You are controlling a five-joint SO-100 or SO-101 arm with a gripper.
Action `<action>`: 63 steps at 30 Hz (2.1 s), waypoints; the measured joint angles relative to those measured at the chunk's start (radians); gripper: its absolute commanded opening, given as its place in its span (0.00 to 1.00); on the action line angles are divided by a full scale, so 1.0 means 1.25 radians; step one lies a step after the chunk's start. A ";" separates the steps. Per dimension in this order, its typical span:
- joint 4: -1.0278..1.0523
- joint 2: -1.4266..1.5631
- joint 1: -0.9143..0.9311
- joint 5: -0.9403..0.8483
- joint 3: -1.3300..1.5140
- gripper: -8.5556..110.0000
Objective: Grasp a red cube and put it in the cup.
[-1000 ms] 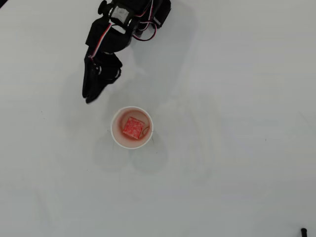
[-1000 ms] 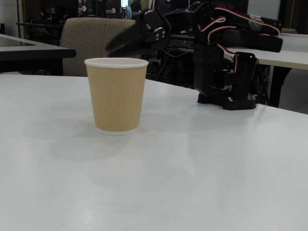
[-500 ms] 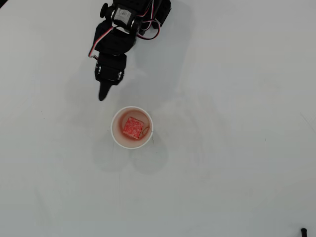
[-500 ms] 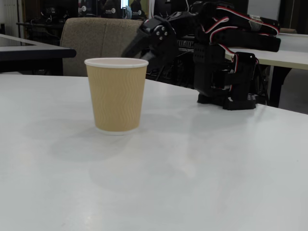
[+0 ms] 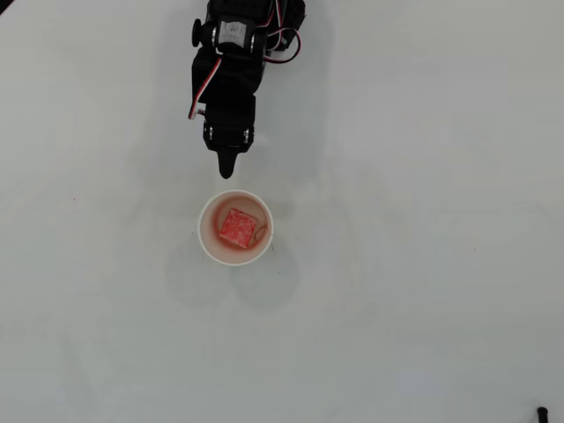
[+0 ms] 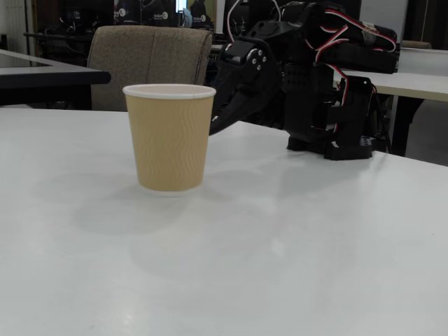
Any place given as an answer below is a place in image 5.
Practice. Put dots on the tan paper cup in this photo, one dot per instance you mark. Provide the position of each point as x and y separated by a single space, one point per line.
210 249

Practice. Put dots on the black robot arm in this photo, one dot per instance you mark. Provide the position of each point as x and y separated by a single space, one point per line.
229 75

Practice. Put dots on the red cube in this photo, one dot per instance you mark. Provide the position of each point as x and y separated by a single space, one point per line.
238 228

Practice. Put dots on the black stand post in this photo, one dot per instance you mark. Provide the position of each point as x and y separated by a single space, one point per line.
542 416

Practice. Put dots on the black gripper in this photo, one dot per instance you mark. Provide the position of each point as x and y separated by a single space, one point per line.
227 134

